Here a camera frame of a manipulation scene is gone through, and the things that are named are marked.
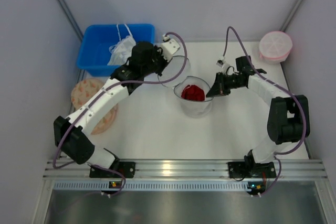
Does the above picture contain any blue plastic bin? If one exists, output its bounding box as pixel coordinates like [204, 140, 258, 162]
[77, 24, 155, 77]

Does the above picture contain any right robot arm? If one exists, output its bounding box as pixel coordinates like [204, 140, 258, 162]
[206, 56, 310, 175]

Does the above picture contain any aluminium mounting rail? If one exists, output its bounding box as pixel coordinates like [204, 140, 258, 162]
[43, 159, 328, 181]

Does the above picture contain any red bra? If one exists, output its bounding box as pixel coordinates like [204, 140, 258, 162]
[181, 84, 205, 102]

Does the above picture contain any floral patterned bra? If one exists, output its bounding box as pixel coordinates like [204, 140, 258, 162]
[71, 78, 118, 135]

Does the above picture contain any white bra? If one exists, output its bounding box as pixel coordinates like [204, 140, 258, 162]
[107, 24, 136, 66]

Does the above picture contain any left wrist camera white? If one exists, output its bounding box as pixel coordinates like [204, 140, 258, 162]
[160, 35, 181, 62]

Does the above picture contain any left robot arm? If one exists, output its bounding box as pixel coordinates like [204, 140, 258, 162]
[54, 39, 180, 169]

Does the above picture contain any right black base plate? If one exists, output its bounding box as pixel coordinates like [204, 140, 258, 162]
[228, 161, 277, 180]

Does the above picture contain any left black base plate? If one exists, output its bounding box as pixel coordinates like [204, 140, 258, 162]
[89, 161, 135, 178]

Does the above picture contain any pink trimmed mesh laundry bag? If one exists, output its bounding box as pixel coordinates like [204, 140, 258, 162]
[259, 31, 293, 64]

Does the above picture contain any slotted cable duct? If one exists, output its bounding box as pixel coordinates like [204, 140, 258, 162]
[54, 180, 265, 191]

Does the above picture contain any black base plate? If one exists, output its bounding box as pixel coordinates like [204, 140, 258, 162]
[89, 161, 135, 178]
[228, 161, 277, 180]

